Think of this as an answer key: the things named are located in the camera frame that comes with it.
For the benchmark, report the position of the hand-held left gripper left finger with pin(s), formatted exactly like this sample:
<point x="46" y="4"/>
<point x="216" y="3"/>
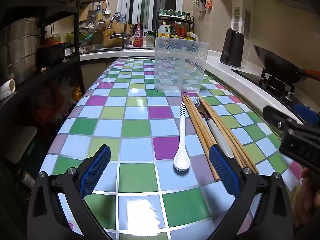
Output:
<point x="96" y="172"/>

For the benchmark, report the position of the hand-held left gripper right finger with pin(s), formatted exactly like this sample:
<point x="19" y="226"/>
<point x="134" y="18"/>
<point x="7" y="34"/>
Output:
<point x="225" y="172"/>

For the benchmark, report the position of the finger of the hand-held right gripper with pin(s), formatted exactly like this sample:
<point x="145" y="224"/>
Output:
<point x="305" y="113"/>
<point x="273" y="118"/>

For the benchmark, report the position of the white ceramic spoon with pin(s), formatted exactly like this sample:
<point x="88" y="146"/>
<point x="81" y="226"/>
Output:
<point x="182" y="160"/>

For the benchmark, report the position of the clear plastic utensil holder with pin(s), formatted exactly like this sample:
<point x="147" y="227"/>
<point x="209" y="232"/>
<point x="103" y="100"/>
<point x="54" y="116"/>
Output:
<point x="180" y="65"/>

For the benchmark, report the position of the person's right hand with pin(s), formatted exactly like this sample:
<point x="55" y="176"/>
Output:
<point x="308" y="202"/>

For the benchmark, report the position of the black gas stove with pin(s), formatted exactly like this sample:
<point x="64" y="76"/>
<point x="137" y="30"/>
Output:
<point x="275" y="87"/>

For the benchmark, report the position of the checkered table cover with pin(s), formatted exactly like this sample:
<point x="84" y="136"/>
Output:
<point x="135" y="135"/>

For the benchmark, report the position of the black wok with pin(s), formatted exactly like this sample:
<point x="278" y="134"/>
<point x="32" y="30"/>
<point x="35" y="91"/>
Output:
<point x="280" y="63"/>

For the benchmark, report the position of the black electric kettle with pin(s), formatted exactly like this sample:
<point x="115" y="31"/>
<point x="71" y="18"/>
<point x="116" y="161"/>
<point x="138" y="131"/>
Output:
<point x="232" y="47"/>

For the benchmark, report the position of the white roll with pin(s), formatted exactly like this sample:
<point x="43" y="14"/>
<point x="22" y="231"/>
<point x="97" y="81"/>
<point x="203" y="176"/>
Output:
<point x="7" y="87"/>

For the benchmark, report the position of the steel sink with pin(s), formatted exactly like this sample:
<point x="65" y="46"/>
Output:
<point x="112" y="48"/>

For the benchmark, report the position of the black pot with orange lid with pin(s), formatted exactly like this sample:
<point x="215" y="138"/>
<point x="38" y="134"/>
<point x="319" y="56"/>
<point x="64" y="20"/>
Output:
<point x="51" y="51"/>

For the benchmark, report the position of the black spice rack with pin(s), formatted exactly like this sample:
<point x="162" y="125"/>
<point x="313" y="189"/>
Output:
<point x="180" y="27"/>

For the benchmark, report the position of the green plastic bowl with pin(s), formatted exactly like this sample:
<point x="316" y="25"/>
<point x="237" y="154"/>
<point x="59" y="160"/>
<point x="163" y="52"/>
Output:
<point x="80" y="37"/>

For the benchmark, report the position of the chrome kitchen faucet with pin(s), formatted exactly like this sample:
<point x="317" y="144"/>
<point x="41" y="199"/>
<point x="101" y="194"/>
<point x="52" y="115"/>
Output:
<point x="124" y="37"/>

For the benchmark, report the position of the yellow cooking oil bottle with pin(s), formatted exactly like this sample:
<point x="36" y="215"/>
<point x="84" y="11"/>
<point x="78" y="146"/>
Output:
<point x="164" y="31"/>

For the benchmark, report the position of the red dish soap bottle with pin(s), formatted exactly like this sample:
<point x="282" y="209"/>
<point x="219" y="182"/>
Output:
<point x="138" y="36"/>

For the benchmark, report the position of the glass jar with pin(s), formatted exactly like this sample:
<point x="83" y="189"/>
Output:
<point x="150" y="40"/>

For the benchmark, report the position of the wooden cutting board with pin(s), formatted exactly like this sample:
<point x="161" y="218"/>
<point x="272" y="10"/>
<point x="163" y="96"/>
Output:
<point x="116" y="30"/>

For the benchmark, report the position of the large steel pot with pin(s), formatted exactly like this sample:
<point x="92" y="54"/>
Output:
<point x="20" y="47"/>

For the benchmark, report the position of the metal grater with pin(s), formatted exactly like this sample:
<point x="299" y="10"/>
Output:
<point x="92" y="16"/>

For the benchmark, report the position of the white hanging ladle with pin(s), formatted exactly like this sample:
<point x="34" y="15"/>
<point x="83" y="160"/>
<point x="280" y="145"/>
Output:
<point x="107" y="9"/>

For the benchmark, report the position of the black shelving unit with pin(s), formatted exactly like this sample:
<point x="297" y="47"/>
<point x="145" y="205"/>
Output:
<point x="62" y="7"/>

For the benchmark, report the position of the kitchen window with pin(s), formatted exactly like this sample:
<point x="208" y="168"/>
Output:
<point x="147" y="2"/>

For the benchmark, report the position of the grey wall vent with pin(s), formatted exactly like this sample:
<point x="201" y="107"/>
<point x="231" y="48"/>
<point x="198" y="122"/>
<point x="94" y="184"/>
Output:
<point x="237" y="18"/>
<point x="247" y="23"/>

